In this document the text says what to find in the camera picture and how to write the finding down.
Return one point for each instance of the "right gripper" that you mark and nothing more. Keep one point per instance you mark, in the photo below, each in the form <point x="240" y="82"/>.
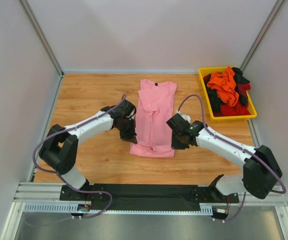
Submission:
<point x="179" y="139"/>

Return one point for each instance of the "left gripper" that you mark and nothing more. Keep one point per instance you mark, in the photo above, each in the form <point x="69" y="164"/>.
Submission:
<point x="127" y="132"/>

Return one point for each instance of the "pink t shirt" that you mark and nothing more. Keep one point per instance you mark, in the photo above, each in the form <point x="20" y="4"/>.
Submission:
<point x="154" y="109"/>

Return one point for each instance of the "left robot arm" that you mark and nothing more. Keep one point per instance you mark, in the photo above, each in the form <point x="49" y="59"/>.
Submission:
<point x="60" y="147"/>

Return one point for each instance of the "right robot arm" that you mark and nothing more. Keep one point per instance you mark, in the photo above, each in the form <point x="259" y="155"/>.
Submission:
<point x="260" y="170"/>

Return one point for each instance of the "black t shirt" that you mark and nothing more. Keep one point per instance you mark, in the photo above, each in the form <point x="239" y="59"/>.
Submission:
<point x="214" y="100"/>

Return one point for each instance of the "red t shirt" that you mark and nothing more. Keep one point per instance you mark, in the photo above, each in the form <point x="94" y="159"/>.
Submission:
<point x="241" y="107"/>

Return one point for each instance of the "orange t shirt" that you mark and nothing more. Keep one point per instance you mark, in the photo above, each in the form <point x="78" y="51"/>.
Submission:
<point x="224" y="84"/>

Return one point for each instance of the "yellow plastic bin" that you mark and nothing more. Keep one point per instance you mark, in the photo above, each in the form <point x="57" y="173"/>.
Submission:
<point x="208" y="70"/>

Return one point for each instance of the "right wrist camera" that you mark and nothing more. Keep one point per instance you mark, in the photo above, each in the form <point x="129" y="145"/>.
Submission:
<point x="184" y="116"/>

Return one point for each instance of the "aluminium frame rail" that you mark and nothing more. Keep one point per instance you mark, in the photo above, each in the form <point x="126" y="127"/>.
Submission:
<point x="50" y="192"/>

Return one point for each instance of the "left corner aluminium post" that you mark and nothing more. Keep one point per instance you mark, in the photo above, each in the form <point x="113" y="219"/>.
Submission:
<point x="40" y="34"/>

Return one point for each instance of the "corner aluminium post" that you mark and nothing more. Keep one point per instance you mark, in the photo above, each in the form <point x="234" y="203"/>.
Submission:
<point x="263" y="31"/>
<point x="40" y="34"/>

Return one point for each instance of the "right corner aluminium post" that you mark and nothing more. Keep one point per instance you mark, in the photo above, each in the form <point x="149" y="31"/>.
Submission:
<point x="263" y="31"/>

